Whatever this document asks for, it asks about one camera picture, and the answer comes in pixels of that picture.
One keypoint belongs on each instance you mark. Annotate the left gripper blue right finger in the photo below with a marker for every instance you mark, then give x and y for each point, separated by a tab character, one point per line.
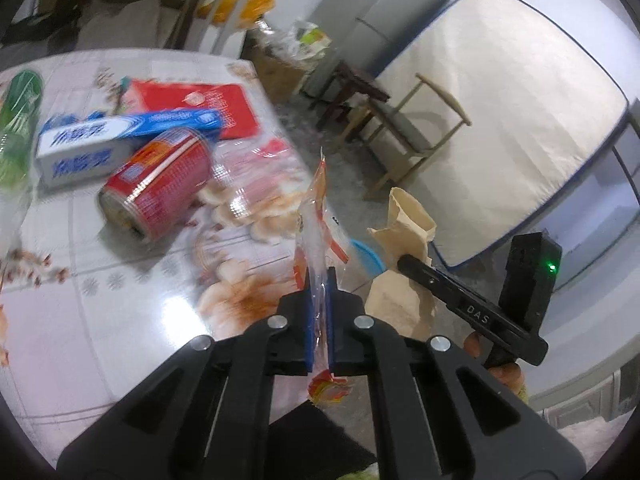
331	287

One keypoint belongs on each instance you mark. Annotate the green plastic bottle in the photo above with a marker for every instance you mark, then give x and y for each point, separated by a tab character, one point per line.
19	118

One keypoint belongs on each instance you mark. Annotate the blue white toothpaste box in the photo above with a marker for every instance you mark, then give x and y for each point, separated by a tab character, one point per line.
84	150

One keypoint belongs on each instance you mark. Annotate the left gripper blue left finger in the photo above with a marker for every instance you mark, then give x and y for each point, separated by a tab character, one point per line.
310	320

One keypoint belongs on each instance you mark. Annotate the blue trash basket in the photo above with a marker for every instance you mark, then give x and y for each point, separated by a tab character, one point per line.
369	259

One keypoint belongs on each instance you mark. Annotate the white mattress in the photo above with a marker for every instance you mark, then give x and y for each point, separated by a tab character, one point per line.
515	107

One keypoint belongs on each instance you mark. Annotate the grey refrigerator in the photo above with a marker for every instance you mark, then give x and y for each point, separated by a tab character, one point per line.
367	34

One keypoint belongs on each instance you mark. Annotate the red rice bag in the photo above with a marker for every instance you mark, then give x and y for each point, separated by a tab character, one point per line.
229	100

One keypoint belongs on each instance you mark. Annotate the brown paper bag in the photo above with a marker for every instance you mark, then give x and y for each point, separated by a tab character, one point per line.
395	297

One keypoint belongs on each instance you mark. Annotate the red orange snack wrapper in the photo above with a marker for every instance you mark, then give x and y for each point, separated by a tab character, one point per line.
316	249

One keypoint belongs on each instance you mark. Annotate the grey side table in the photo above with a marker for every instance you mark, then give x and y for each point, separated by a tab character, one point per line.
205	25

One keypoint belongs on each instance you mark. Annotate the cardboard box with bags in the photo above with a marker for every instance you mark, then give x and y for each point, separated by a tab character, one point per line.
284	58

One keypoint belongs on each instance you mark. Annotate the red drink can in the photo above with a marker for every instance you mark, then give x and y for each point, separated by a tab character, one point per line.
153	189

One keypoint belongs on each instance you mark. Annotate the dark wooden stool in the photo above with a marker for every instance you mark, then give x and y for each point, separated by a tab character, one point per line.
352	81

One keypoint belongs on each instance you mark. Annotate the wooden chair right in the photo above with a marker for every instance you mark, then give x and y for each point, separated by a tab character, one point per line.
390	118

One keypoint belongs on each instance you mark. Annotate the clear red printed plastic bag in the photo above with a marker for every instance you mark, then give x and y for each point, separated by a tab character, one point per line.
256	185

